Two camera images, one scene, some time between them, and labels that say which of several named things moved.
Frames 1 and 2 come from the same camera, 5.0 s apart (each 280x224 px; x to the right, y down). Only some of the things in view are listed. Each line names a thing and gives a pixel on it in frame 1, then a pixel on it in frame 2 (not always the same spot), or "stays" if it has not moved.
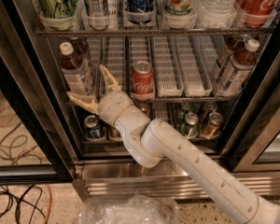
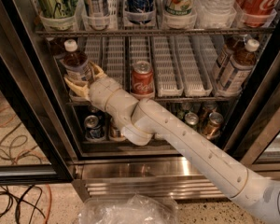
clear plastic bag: (134, 209) stays
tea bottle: (77, 76) stays
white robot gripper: (112, 105) to (99, 92)
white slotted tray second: (113, 57) stays
